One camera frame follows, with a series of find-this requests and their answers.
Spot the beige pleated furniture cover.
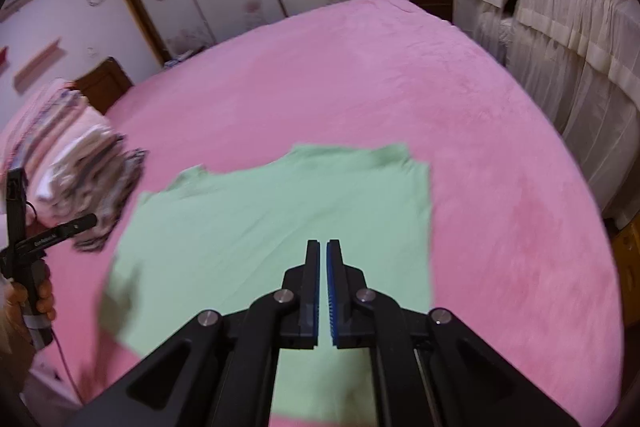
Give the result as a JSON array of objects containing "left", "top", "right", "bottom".
[{"left": 451, "top": 0, "right": 640, "bottom": 228}]

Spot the stack of beige folded clothes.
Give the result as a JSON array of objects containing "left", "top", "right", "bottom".
[{"left": 35, "top": 127, "right": 149, "bottom": 254}]

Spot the dark wooden headboard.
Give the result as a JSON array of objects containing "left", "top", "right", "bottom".
[{"left": 75, "top": 57, "right": 135, "bottom": 115}]

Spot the person's left hand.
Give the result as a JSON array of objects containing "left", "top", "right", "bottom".
[{"left": 5, "top": 268, "right": 57, "bottom": 339}]

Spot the pink bed blanket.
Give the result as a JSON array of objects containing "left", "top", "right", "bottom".
[{"left": 27, "top": 0, "right": 626, "bottom": 427}]

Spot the light wooden wall shelf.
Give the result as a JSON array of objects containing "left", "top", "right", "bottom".
[{"left": 12, "top": 37, "right": 62, "bottom": 90}]

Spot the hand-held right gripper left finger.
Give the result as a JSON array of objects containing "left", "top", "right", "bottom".
[{"left": 65, "top": 239, "right": 321, "bottom": 427}]

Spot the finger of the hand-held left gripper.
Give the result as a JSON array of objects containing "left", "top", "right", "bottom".
[{"left": 60, "top": 213, "right": 99, "bottom": 242}]

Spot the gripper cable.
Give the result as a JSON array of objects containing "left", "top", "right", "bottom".
[{"left": 50, "top": 332, "right": 85, "bottom": 408}]

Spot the yellow wooden drawer cabinet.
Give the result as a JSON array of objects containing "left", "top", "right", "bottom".
[{"left": 607, "top": 212, "right": 640, "bottom": 268}]

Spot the green t-shirt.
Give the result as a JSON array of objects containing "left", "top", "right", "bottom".
[{"left": 97, "top": 143, "right": 436, "bottom": 427}]

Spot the folded cartoon print quilt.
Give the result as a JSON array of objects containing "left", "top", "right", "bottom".
[{"left": 20, "top": 92, "right": 113, "bottom": 178}]

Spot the person's left forearm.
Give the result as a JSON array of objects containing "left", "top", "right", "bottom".
[{"left": 0, "top": 302, "right": 23, "bottom": 358}]

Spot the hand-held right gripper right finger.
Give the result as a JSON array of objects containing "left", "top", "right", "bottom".
[{"left": 326, "top": 239, "right": 581, "bottom": 427}]

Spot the pink ruffled pillow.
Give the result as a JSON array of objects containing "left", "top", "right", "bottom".
[{"left": 0, "top": 78, "right": 83, "bottom": 148}]

